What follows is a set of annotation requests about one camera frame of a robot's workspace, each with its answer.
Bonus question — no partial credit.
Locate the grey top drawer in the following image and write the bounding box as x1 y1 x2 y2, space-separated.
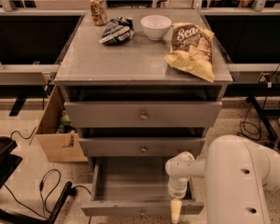
64 101 222 128

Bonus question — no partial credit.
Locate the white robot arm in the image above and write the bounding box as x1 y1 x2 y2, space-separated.
165 135 280 224

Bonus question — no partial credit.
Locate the grey drawer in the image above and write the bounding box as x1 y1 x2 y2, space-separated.
64 101 222 128
79 137 205 157
80 156 205 217

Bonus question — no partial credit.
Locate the golden drink can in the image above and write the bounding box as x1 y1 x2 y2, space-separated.
90 0 107 26

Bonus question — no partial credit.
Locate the grey bottom drawer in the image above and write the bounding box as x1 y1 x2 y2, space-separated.
80 156 205 217

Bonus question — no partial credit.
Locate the green bottle in box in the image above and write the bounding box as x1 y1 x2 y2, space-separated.
60 110 71 126

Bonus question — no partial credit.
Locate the black chair base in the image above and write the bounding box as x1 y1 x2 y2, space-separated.
0 135 77 224

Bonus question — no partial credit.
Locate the cardboard box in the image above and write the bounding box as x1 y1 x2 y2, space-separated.
35 86 88 162

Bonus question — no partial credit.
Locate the black floor cable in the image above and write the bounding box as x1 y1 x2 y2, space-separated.
3 168 95 224

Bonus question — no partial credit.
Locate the grey middle drawer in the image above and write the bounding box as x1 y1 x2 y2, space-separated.
79 137 205 157

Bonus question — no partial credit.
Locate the black desk leg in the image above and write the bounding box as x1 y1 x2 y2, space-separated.
246 95 277 142

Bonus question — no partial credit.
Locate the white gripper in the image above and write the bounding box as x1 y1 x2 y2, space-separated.
168 181 188 224

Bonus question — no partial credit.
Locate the dark blue snack bag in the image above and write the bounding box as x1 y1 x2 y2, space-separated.
99 17 134 46

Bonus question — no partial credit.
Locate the white bowl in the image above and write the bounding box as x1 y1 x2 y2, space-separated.
141 15 172 40

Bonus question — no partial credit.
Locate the grey drawer cabinet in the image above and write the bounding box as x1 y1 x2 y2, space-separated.
54 7 234 217

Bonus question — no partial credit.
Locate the black power adapter cable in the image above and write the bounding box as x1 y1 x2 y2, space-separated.
236 103 275 149

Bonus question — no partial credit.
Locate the yellow chip bag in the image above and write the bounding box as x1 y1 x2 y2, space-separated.
164 22 215 83

